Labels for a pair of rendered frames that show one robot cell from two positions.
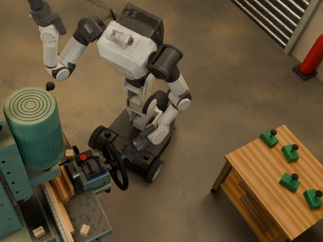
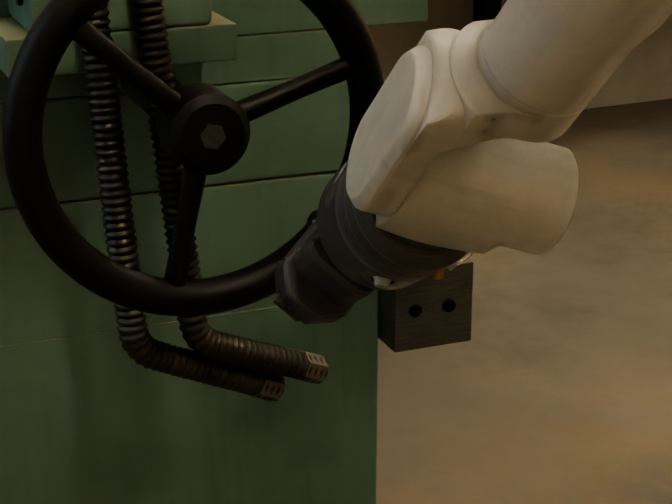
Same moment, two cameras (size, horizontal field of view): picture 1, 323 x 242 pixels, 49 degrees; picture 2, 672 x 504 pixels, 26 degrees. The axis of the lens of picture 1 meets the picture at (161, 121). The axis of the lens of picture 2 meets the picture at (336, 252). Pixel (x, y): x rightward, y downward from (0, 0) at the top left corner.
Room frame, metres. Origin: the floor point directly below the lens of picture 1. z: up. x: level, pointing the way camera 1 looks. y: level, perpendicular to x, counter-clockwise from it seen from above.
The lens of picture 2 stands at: (1.33, -0.76, 1.08)
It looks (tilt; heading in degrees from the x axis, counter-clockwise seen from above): 19 degrees down; 109
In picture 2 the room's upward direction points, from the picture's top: straight up
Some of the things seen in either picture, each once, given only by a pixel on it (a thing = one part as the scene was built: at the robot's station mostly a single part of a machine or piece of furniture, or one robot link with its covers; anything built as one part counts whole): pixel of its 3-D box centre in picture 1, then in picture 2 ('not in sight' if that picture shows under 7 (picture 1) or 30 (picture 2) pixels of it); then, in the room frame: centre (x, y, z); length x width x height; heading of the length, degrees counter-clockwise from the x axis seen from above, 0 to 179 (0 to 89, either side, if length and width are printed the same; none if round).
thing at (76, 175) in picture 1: (75, 175); not in sight; (0.73, 0.34, 0.95); 0.09 x 0.07 x 0.09; 41
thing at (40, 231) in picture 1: (39, 232); not in sight; (0.47, 0.43, 0.82); 0.04 x 0.03 x 0.04; 134
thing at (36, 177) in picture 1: (43, 172); not in sight; (0.67, 0.46, 1.03); 0.14 x 0.07 x 0.09; 131
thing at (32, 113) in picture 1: (36, 130); not in sight; (0.68, 0.45, 1.35); 0.18 x 0.18 x 0.31
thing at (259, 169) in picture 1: (275, 188); not in sight; (1.27, -0.89, 0.32); 0.66 x 0.57 x 0.64; 43
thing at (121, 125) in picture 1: (142, 126); not in sight; (1.63, 0.13, 0.19); 0.64 x 0.52 x 0.33; 161
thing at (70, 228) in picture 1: (47, 175); not in sight; (0.71, 0.47, 0.92); 0.62 x 0.02 x 0.04; 41
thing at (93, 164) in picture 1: (91, 163); not in sight; (0.79, 0.28, 0.99); 0.13 x 0.11 x 0.06; 41
